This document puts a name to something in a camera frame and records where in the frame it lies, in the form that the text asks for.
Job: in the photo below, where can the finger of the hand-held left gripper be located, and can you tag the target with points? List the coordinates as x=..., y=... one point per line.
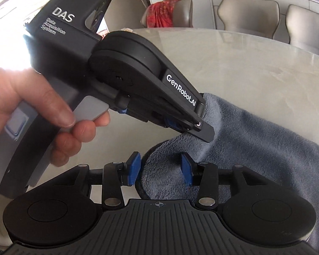
x=148, y=111
x=180, y=90

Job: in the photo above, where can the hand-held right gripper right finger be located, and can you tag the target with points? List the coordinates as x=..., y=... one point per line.
x=187, y=171

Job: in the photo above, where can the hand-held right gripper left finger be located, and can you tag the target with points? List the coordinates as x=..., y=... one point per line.
x=134, y=168

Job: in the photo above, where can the blue-grey towel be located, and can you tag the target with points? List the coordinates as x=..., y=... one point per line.
x=255, y=151

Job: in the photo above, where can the person's left hand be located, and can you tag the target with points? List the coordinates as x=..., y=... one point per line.
x=21, y=90

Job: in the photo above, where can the beige chair with red cloth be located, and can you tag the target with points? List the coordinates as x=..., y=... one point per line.
x=186, y=13

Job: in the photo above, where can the red patterned cloth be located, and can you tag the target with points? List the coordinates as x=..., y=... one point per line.
x=162, y=13

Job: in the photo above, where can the beige dining chair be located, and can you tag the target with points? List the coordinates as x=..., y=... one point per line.
x=248, y=16
x=308, y=26

